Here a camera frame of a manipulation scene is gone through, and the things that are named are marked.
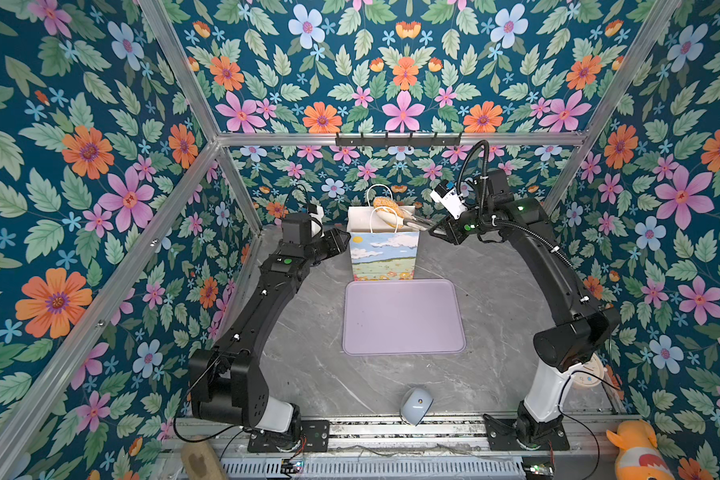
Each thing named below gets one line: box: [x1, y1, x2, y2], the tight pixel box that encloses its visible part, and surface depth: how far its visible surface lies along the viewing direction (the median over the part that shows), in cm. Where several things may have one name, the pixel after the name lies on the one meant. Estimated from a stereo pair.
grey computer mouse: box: [400, 387, 434, 427], surface depth 73 cm
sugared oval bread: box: [373, 196, 404, 218], surface depth 84 cm
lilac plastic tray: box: [342, 279, 467, 356], surface depth 96 cm
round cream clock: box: [572, 353, 605, 387], surface depth 82 cm
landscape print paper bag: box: [347, 184, 420, 281], surface depth 92 cm
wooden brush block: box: [181, 441, 226, 480], surface depth 69 cm
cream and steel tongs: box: [376, 210, 439, 231], surface depth 81 cm
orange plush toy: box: [606, 420, 675, 480], surface depth 67 cm
